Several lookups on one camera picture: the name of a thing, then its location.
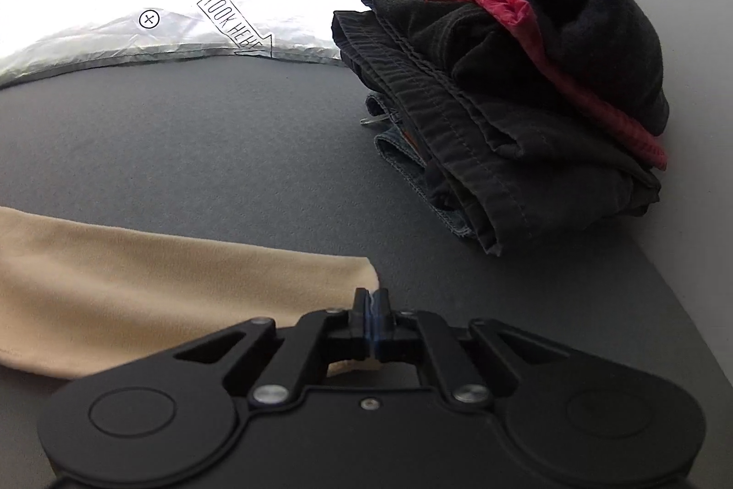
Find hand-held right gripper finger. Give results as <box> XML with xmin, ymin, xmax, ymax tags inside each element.
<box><xmin>165</xmin><ymin>287</ymin><xmax>375</xmax><ymax>407</ymax></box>
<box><xmin>372</xmin><ymin>288</ymin><xmax>574</xmax><ymax>407</ymax></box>

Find beige long-sleeve shirt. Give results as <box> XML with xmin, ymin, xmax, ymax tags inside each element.
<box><xmin>0</xmin><ymin>205</ymin><xmax>380</xmax><ymax>382</ymax></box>

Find blue folded jeans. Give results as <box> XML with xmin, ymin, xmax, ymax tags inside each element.
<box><xmin>365</xmin><ymin>93</ymin><xmax>477</xmax><ymax>239</ymax></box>

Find dark grey folded pants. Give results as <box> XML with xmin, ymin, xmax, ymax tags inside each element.
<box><xmin>332</xmin><ymin>0</ymin><xmax>663</xmax><ymax>258</ymax></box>

